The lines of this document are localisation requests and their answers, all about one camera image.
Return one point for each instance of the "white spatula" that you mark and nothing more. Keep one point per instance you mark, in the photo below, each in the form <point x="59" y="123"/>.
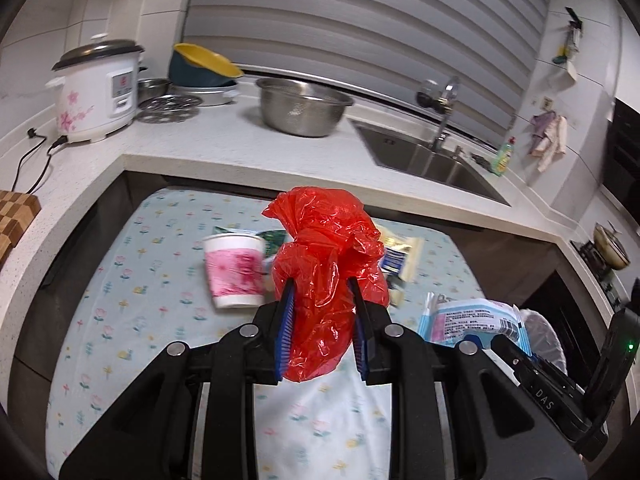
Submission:
<point x="571" y="70"/>

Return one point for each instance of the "beige hanging cloth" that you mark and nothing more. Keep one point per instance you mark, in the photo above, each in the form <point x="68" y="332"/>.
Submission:
<point x="555" y="142"/>

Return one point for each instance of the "green dish soap bottle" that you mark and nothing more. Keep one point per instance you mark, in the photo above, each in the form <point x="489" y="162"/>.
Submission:
<point x="501" y="160"/>

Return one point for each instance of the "wok with lid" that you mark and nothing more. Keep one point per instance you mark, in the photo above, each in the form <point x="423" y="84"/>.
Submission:
<point x="612" y="250"/>

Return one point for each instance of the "steel colander bowl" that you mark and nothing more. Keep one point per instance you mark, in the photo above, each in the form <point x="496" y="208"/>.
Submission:
<point x="300" y="110"/>

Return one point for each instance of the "wall socket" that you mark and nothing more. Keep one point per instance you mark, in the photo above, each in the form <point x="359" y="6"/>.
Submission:
<point x="547" y="102"/>

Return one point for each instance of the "dark scouring pad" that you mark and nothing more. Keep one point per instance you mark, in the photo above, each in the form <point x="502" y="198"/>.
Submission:
<point x="481" y="161"/>

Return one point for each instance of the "grey window blind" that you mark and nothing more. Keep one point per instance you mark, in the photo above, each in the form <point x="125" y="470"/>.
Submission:
<point x="375" y="20"/>

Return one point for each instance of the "black built-in oven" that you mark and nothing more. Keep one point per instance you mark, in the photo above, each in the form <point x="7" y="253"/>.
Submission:
<point x="570" y="320"/>

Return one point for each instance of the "black range hood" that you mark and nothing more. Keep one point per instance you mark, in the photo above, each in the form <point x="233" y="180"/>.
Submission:
<point x="622" y="155"/>

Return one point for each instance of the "dark green packet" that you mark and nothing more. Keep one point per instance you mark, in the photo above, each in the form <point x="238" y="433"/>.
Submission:
<point x="274" y="245"/>

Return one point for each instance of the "waste bin with clear liner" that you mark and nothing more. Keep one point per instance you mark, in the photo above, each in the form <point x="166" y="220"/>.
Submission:
<point x="547" y="335"/>

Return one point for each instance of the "white floral rice cooker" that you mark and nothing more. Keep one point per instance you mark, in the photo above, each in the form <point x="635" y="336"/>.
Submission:
<point x="95" y="95"/>

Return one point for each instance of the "checkered wooden cutting board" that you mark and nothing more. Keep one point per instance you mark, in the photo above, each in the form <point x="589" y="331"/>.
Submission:
<point x="15" y="225"/>

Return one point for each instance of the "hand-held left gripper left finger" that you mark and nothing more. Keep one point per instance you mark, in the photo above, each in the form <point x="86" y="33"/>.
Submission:
<point x="286" y="332"/>

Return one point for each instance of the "chrome kitchen faucet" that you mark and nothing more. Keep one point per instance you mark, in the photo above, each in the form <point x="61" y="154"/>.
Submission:
<point x="445" y="105"/>

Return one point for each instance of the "yellow plastic basin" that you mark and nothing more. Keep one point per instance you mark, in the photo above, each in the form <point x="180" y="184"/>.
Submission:
<point x="205" y="57"/>

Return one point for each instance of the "blue white plastic packet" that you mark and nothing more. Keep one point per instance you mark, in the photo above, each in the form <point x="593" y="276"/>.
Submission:
<point x="465" y="320"/>

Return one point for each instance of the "yellow snack packet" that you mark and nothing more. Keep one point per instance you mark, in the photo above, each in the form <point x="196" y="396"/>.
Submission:
<point x="405" y="252"/>

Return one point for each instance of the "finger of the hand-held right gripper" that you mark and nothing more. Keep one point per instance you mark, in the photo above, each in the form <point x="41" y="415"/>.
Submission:
<point x="512" y="355"/>

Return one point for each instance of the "pink white paper cup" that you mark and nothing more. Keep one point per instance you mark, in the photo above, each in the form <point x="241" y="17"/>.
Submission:
<point x="235" y="270"/>

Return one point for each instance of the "round steel tray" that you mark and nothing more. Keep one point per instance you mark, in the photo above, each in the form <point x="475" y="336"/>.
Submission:
<point x="210" y="96"/>

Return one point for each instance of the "red plastic bag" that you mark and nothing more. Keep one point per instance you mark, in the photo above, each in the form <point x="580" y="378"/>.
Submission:
<point x="325" y="270"/>

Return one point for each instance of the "round metal steamer rack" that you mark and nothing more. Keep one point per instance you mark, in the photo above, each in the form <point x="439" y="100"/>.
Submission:
<point x="167" y="109"/>

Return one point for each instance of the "stainless steel sink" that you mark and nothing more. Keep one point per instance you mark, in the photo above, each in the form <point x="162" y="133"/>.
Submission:
<point x="425" y="160"/>

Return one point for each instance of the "small steel pot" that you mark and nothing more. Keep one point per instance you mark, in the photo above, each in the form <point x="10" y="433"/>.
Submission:
<point x="152" y="90"/>

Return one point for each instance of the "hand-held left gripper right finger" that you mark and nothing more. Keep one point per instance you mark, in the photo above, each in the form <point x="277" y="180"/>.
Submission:
<point x="361" y="342"/>

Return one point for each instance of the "purple hanging cloth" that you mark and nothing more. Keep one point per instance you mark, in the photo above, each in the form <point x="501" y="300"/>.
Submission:
<point x="542" y="127"/>

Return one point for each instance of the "floral tablecloth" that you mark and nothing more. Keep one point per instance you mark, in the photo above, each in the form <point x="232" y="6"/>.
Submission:
<point x="150" y="285"/>

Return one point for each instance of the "black gas stove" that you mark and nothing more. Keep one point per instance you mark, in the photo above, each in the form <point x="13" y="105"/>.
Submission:
<point x="597" y="275"/>

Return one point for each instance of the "blue plastic basin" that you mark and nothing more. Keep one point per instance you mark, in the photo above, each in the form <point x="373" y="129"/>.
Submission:
<point x="192" y="75"/>

